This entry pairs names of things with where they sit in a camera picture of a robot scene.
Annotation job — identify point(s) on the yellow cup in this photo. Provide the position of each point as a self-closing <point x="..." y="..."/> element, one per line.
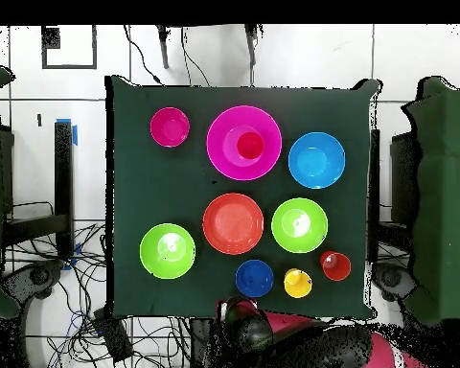
<point x="298" y="285"/>

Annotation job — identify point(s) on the black power strip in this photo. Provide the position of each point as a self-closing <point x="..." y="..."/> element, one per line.
<point x="113" y="337"/>

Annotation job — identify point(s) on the grey square frame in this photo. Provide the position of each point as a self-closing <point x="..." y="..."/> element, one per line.
<point x="69" y="67"/>

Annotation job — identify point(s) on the black stand leg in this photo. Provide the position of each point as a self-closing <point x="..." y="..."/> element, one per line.
<point x="163" y="46"/>
<point x="251" y="42"/>

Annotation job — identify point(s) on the black metal stand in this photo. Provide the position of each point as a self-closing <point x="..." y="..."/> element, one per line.
<point x="402" y="172"/>
<point x="64" y="172"/>

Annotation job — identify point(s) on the small crimson bowl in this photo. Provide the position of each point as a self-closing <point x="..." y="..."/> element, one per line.
<point x="170" y="127"/>

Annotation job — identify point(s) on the orange cup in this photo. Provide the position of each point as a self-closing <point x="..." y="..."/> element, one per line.
<point x="339" y="268"/>

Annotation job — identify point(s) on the dark blue bowl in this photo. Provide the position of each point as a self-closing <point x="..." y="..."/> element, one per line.
<point x="254" y="278"/>

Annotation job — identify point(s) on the green bowl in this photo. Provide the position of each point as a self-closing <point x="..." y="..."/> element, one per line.
<point x="299" y="226"/>
<point x="167" y="251"/>

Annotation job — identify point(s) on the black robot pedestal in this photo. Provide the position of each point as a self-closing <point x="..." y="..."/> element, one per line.
<point x="200" y="345"/>

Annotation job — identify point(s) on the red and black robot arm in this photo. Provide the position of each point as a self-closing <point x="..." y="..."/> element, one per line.
<point x="291" y="341"/>

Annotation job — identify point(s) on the dark green tablecloth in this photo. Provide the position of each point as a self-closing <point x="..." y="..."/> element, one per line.
<point x="157" y="299"/>

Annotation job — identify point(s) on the large pink bowl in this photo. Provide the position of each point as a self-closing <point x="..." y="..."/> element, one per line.
<point x="222" y="153"/>

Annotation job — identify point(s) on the orange bowl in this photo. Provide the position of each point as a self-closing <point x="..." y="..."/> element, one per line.
<point x="233" y="224"/>

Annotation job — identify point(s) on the light blue bowl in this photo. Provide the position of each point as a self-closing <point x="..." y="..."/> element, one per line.
<point x="316" y="161"/>

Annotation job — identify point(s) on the red cup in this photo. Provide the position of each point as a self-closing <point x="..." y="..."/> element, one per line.
<point x="250" y="145"/>

